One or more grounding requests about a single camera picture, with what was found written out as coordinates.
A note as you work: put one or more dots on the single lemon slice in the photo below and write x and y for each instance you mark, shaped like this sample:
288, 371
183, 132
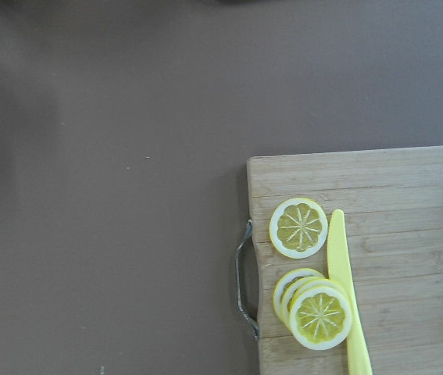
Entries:
298, 228

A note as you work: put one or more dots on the yellow plastic knife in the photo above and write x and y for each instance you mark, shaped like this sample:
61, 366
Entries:
339, 270

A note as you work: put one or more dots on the stacked lemon slices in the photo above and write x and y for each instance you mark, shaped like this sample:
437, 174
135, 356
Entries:
315, 309

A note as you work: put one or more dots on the wooden cutting board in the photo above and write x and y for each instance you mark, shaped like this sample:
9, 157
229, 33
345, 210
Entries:
393, 205

